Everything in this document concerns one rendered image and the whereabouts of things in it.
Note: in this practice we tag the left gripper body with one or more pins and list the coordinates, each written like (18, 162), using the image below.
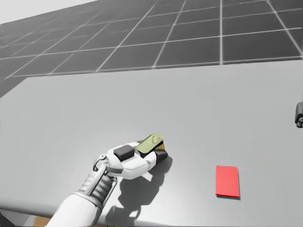
(132, 166)

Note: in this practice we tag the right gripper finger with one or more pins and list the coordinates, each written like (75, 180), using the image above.
(299, 114)

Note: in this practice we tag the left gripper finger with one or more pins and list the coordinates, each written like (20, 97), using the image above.
(159, 156)

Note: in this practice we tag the rectangular can pale green lid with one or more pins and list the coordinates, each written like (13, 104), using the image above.
(149, 143)

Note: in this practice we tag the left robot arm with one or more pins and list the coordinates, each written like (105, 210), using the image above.
(78, 203)

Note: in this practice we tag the pink pad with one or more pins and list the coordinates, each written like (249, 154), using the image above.
(227, 180)

